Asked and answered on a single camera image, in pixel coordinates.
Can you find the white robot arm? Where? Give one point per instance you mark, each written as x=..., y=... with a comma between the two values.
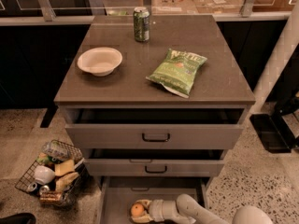
x=186, y=210

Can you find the yellow sponge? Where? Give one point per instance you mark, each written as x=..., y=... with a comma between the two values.
x=64, y=168

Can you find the green chip bag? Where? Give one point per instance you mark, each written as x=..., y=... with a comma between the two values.
x=177, y=71

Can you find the top grey drawer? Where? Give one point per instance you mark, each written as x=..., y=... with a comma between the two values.
x=154, y=136

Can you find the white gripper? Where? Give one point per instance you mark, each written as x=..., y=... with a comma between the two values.
x=156, y=209

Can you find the black shoe tip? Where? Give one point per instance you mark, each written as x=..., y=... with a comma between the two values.
x=22, y=218

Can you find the grey drawer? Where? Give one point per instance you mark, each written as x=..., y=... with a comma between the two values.
x=119, y=193
x=159, y=162
x=154, y=136

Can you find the grey drawer cabinet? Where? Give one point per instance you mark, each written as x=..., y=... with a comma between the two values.
x=153, y=120

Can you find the green soda can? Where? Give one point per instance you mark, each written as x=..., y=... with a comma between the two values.
x=141, y=24

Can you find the flattened cardboard box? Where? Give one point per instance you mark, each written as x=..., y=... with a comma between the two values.
x=195, y=6

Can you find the snack bar wrapper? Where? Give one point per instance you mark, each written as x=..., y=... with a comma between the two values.
x=51, y=197

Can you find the black floor tray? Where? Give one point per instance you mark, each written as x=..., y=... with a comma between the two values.
x=274, y=133

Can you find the white paper bowl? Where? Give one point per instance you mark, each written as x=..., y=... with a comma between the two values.
x=99, y=62

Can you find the orange fruit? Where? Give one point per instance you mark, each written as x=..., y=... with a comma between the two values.
x=137, y=210

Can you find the middle grey drawer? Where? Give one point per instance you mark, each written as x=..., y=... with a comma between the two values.
x=159, y=162

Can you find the white ceramic cup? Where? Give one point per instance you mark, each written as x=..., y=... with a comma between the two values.
x=43, y=175

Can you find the black wire basket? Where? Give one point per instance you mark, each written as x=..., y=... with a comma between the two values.
x=56, y=176

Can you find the bottom grey drawer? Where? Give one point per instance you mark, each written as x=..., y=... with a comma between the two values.
x=119, y=193

